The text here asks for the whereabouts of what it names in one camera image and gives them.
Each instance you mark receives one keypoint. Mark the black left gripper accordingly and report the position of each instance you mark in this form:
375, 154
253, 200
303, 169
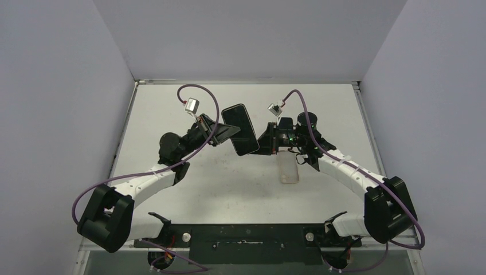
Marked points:
222, 132

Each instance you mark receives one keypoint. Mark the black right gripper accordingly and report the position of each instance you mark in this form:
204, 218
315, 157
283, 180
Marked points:
271, 138

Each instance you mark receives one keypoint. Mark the cream phone case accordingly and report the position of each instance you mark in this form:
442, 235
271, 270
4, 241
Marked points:
288, 170

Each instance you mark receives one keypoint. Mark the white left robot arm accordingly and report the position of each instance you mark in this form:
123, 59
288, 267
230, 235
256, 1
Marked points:
108, 219

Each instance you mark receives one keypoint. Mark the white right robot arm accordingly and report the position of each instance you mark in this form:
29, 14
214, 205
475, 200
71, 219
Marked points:
388, 210

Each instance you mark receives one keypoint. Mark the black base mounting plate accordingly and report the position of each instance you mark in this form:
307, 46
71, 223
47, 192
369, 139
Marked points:
254, 243

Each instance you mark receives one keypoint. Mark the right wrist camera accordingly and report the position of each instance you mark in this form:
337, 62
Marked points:
276, 109

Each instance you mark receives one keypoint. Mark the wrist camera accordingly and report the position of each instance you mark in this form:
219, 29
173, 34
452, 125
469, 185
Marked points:
276, 109
191, 106

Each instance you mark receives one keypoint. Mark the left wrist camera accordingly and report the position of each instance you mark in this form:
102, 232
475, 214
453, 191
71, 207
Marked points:
191, 106

